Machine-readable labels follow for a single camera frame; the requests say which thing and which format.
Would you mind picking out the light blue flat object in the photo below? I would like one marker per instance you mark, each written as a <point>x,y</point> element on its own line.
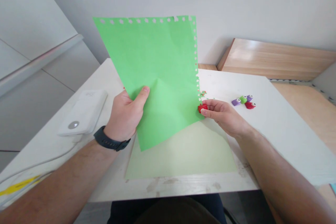
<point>333,188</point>

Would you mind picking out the red paper punch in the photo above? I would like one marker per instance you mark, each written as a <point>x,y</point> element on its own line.
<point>202,108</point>
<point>250,105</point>

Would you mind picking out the pale green paper sheet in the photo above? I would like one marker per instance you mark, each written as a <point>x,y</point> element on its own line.
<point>183,155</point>

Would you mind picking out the person's body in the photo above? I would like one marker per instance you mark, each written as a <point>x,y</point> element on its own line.
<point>168,209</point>

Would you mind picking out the green paper punch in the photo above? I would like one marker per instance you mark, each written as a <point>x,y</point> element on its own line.
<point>243,99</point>

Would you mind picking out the purple paper punch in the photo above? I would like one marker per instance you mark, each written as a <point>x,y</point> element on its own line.
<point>236,101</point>
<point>250,97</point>

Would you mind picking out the bright green paper sheet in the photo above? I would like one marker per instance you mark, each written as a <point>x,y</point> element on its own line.
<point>157,64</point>

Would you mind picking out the person's left hand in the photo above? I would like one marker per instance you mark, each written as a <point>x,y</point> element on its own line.
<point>123,119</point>

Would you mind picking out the person's right hand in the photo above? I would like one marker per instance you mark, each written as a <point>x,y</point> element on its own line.
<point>227,119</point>

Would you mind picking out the white cabinet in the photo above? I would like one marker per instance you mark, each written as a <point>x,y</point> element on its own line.
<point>39,50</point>

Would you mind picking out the wooden board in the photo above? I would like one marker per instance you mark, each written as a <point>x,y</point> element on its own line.
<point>275,58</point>

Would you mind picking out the white power bank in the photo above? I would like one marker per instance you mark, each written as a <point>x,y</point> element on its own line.
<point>84,113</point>

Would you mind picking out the pile of paper scraps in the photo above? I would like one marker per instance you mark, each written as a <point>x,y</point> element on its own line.
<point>202,94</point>

